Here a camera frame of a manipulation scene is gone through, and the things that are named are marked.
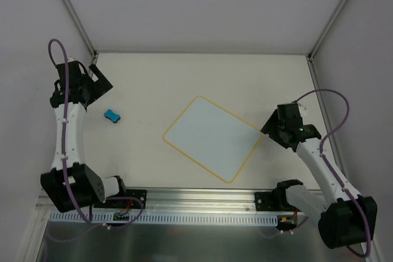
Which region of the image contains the blue whiteboard eraser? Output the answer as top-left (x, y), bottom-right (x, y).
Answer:
top-left (104, 109), bottom-right (121, 123)

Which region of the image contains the yellow framed whiteboard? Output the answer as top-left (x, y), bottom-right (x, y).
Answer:
top-left (163, 96), bottom-right (262, 183)

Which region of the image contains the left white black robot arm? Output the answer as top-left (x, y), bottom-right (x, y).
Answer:
top-left (40, 61), bottom-right (128, 213)

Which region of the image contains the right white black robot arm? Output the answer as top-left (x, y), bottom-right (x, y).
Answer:
top-left (261, 104), bottom-right (378, 256)

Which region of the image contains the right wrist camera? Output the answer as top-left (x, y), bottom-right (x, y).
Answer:
top-left (277, 102), bottom-right (321, 143)

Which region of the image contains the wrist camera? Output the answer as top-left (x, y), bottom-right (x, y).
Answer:
top-left (277, 102), bottom-right (321, 143)
top-left (54, 60), bottom-right (88, 90)

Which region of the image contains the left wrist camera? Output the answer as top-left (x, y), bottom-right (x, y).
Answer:
top-left (54, 60), bottom-right (88, 90)

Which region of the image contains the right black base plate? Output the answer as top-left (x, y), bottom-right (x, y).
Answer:
top-left (254, 189), bottom-right (308, 212)

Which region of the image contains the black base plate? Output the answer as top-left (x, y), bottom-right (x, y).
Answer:
top-left (93, 188), bottom-right (147, 210)
top-left (254, 189), bottom-right (308, 212)

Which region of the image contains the left aluminium frame post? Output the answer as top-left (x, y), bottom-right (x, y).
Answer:
top-left (60, 0), bottom-right (97, 58)

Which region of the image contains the aluminium frame post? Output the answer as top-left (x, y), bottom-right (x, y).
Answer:
top-left (308, 0), bottom-right (350, 61)
top-left (60, 0), bottom-right (97, 58)

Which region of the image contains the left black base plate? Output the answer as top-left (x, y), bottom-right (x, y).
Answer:
top-left (93, 188), bottom-right (147, 210)

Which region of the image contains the white slotted cable duct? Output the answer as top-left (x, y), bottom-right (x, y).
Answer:
top-left (49, 211), bottom-right (279, 227)

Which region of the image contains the aluminium mounting rail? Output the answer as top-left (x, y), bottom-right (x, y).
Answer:
top-left (99, 185), bottom-right (271, 214)

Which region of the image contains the right aluminium frame post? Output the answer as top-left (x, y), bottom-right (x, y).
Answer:
top-left (308, 0), bottom-right (350, 61)

